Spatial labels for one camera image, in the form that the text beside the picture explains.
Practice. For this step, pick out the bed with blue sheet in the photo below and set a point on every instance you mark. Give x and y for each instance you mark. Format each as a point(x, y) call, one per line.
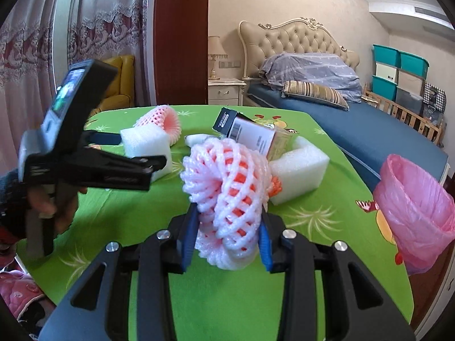
point(373, 131)

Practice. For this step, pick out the person's left hand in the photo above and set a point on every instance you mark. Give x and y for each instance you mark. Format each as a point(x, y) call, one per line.
point(65, 209)

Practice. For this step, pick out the black white checkered bag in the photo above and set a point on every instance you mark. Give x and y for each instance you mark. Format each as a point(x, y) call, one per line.
point(434, 96)

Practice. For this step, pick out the striped pillow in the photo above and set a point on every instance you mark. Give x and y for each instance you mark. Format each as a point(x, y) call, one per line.
point(316, 94)

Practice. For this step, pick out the beige table lamp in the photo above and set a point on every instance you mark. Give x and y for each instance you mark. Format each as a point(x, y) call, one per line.
point(215, 53)

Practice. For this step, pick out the grey-blue quilt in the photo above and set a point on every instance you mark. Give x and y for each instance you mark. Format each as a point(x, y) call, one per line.
point(312, 71)

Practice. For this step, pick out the wall socket panel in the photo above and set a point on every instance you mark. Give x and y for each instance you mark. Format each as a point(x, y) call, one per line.
point(230, 64)

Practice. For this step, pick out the white foam block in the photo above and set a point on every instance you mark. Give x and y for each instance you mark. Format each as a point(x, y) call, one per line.
point(145, 149)
point(298, 170)

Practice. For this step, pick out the air conditioner vent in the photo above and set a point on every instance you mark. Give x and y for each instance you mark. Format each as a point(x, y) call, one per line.
point(432, 11)

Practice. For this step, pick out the pink foam fruit net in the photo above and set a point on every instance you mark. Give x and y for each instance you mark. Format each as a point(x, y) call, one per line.
point(227, 199)
point(160, 120)

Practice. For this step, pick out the beige storage box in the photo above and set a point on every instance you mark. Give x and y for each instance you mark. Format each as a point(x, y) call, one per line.
point(387, 72)
point(410, 80)

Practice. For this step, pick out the small white foam piece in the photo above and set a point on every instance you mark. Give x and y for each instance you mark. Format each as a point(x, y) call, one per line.
point(199, 139)

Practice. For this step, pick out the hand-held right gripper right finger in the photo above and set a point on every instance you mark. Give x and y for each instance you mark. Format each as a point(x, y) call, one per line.
point(266, 245)

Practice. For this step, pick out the yellow leather armchair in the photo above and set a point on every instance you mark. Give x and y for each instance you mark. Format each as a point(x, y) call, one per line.
point(117, 85)

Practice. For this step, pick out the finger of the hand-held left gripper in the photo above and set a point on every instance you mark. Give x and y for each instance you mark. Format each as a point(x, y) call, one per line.
point(105, 138)
point(124, 170)

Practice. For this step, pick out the pink plastic bag lined bin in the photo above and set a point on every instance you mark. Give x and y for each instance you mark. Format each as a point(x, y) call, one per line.
point(416, 213)

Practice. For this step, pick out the pink padded garment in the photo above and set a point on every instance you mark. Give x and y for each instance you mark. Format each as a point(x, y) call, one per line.
point(19, 294)

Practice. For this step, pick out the beige tufted headboard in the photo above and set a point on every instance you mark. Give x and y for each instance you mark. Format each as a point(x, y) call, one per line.
point(295, 39)

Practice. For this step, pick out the teal storage box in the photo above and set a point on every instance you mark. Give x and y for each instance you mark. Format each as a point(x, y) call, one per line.
point(384, 88)
point(414, 64)
point(386, 55)

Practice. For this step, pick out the grey translucent storage box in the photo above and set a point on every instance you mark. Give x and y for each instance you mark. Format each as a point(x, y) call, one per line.
point(408, 100)

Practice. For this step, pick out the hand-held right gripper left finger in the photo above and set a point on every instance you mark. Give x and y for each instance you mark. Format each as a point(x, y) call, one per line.
point(187, 241)

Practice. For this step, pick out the lace curtain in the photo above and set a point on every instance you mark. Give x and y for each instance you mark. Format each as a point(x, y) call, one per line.
point(89, 25)

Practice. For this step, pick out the brown wooden panel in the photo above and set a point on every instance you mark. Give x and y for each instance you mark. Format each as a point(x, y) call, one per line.
point(181, 39)

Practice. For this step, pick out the green printed tablecloth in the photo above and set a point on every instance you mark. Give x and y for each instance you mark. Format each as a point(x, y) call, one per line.
point(320, 227)

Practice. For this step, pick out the wooden crib rail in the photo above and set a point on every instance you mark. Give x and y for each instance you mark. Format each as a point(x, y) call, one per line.
point(408, 117)

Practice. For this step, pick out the black product box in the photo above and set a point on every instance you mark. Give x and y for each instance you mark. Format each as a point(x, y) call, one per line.
point(245, 131)

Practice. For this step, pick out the white nightstand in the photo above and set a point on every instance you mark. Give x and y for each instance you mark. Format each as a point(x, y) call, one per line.
point(225, 92)

